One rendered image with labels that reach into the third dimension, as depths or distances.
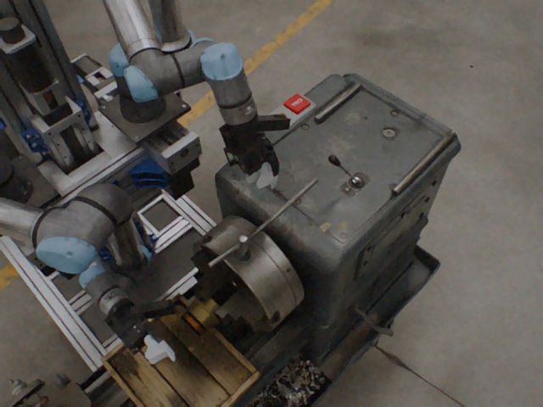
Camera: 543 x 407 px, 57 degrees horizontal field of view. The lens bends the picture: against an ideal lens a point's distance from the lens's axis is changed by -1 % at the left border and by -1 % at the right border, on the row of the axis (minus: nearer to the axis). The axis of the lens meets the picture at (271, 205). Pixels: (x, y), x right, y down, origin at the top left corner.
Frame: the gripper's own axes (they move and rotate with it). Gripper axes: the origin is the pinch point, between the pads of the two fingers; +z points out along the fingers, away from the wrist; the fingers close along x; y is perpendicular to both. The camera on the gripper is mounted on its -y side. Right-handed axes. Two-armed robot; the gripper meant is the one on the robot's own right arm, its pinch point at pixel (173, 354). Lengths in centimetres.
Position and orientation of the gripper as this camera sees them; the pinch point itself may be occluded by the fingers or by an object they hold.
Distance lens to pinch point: 133.7
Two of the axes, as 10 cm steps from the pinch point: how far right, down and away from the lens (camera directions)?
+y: -7.0, 6.0, -3.8
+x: -0.5, -5.7, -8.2
